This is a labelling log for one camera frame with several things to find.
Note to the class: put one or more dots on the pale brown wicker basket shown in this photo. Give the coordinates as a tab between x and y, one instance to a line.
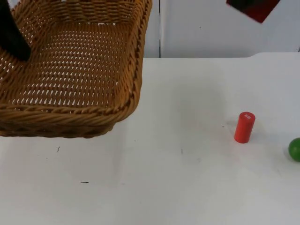
77	70

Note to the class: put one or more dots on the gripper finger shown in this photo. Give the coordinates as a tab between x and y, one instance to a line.
14	39
239	2

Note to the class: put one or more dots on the green ball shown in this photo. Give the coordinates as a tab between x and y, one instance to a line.
295	150

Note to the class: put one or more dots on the red block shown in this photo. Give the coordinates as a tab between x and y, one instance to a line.
263	9

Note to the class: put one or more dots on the red cylinder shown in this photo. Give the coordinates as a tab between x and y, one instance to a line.
244	128

